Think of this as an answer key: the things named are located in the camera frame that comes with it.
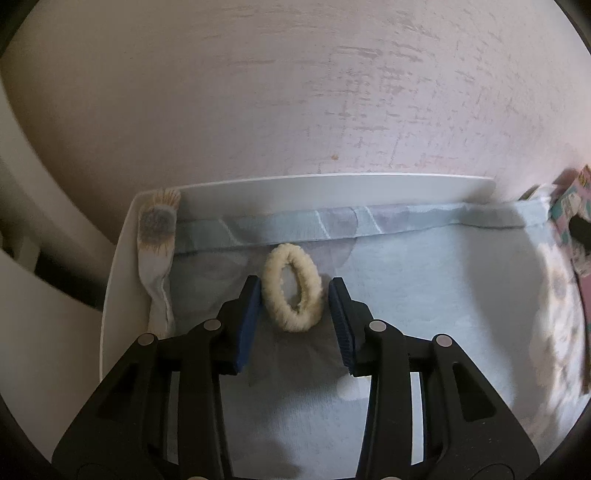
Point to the floral light blue bedsheet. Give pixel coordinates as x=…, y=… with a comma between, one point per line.
x=438, y=277

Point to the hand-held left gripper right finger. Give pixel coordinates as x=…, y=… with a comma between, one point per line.
x=344, y=327

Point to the pink and teal cardboard box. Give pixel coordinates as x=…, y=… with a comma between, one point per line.
x=570, y=203

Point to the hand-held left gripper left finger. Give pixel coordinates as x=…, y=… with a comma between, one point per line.
x=247, y=323

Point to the white rimmed bed table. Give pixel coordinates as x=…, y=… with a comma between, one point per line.
x=323, y=189

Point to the white cabinet door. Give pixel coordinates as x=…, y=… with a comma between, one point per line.
x=41, y=332

